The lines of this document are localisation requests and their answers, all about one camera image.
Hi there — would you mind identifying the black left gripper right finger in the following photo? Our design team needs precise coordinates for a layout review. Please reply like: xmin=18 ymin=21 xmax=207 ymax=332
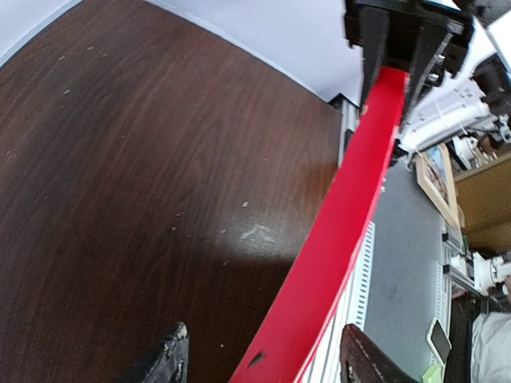
xmin=339 ymin=324 xmax=417 ymax=383

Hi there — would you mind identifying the framed picture in background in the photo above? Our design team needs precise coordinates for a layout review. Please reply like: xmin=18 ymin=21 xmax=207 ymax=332
xmin=415 ymin=144 xmax=461 ymax=228

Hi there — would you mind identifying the white smartphone in background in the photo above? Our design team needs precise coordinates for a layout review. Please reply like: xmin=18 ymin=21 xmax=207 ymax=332
xmin=426 ymin=318 xmax=452 ymax=365

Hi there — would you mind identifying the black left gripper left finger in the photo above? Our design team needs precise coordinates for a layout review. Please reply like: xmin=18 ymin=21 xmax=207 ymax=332
xmin=117 ymin=322 xmax=190 ymax=383

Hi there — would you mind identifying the right aluminium corner post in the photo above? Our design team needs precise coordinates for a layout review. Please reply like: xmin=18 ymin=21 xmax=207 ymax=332
xmin=330 ymin=93 xmax=359 ymax=168

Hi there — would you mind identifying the aluminium front rail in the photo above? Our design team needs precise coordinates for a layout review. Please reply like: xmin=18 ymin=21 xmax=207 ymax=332
xmin=301 ymin=222 xmax=376 ymax=383

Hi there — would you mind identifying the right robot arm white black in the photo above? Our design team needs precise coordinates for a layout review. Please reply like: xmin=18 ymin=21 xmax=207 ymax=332
xmin=343 ymin=1 xmax=510 ymax=155

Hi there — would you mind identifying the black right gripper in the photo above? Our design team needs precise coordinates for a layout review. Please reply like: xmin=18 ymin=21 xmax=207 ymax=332
xmin=344 ymin=1 xmax=474 ymax=127

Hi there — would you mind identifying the red wooden picture frame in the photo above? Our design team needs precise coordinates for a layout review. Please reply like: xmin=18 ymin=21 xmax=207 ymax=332
xmin=230 ymin=67 xmax=408 ymax=382

